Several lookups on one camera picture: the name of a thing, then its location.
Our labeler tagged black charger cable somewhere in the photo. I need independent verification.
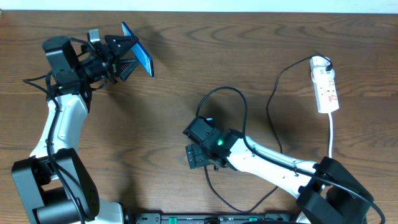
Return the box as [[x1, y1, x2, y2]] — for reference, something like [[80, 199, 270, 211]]
[[203, 54, 334, 215]]

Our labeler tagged white power strip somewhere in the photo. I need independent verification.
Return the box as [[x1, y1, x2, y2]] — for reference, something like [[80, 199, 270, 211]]
[[310, 56, 340, 114]]

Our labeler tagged blue Galaxy S25+ smartphone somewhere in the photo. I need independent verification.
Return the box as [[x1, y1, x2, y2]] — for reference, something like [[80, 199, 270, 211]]
[[121, 21, 155, 77]]

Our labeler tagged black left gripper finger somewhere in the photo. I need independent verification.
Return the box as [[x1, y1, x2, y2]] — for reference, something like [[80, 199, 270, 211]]
[[116, 58, 139, 82], [104, 35, 139, 59]]

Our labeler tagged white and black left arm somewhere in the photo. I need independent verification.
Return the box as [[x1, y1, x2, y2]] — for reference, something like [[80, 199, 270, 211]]
[[12, 30, 138, 223]]

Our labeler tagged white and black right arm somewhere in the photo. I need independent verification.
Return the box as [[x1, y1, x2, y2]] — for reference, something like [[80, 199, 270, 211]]
[[183, 122, 374, 223]]

